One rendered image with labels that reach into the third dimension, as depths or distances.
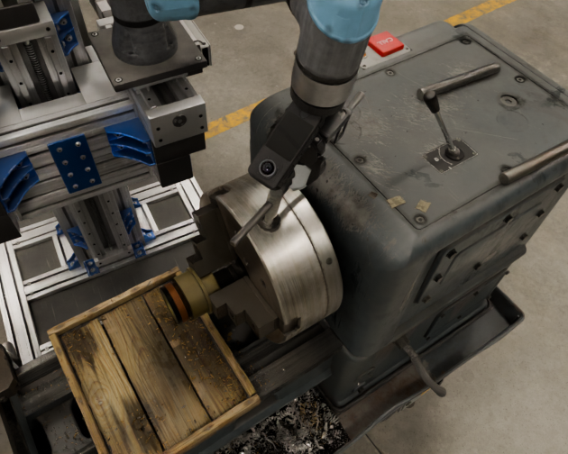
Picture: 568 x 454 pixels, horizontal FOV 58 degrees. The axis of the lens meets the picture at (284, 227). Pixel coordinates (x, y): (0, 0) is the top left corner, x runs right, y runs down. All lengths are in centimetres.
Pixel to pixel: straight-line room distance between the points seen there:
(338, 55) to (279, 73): 260
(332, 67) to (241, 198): 36
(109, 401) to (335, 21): 83
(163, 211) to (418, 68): 135
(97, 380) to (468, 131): 87
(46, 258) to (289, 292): 146
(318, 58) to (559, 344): 198
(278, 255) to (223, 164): 182
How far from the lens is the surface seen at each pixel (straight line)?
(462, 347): 160
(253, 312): 90
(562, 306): 250
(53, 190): 147
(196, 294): 91
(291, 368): 112
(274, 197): 77
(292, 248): 84
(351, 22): 54
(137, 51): 126
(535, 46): 386
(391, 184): 89
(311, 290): 87
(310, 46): 58
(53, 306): 205
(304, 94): 62
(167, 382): 110
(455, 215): 88
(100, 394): 112
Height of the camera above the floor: 191
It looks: 54 degrees down
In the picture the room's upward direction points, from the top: 4 degrees clockwise
